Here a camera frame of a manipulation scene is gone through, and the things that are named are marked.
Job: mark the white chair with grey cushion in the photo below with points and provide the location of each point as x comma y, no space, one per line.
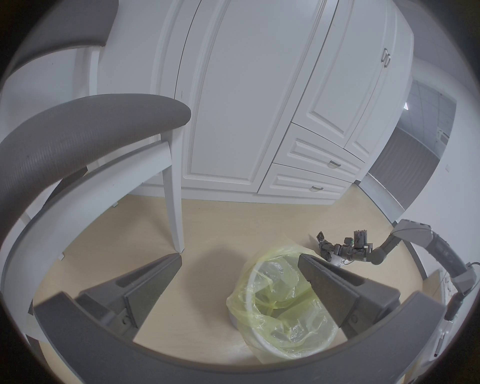
93,123

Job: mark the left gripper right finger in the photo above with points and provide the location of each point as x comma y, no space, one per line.
330,288

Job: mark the white trash bin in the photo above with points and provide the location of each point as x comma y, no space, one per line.
250,296

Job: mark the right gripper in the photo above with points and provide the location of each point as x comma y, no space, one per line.
356,255

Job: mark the yellow plastic bag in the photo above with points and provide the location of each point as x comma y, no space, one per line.
277,322

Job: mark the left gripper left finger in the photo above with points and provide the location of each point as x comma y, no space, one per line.
146,292

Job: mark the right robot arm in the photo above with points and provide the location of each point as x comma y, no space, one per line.
442,251

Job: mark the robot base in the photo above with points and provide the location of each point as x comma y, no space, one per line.
452,281

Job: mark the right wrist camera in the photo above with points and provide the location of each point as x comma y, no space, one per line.
360,238

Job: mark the white wardrobe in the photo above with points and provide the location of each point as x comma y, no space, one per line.
243,93

